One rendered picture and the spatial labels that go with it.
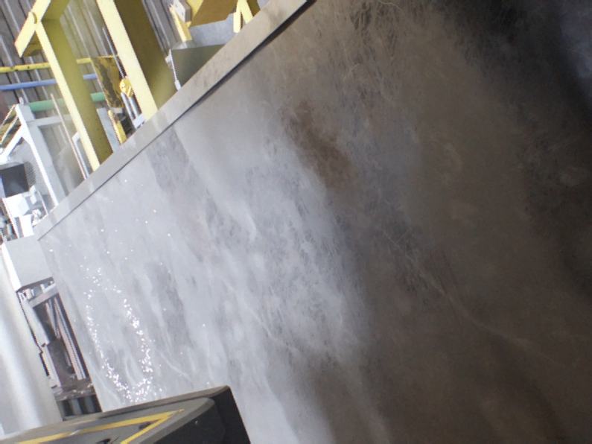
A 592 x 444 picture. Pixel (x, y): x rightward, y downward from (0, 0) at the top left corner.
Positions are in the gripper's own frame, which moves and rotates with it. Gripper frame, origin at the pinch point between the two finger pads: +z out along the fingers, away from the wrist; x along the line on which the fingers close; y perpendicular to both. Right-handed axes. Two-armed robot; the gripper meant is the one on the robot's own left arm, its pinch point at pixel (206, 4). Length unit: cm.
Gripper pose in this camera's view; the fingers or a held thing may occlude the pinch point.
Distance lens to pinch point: 125.8
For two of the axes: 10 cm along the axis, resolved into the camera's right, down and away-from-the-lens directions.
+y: -1.7, 6.4, 7.5
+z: 5.2, 7.0, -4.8
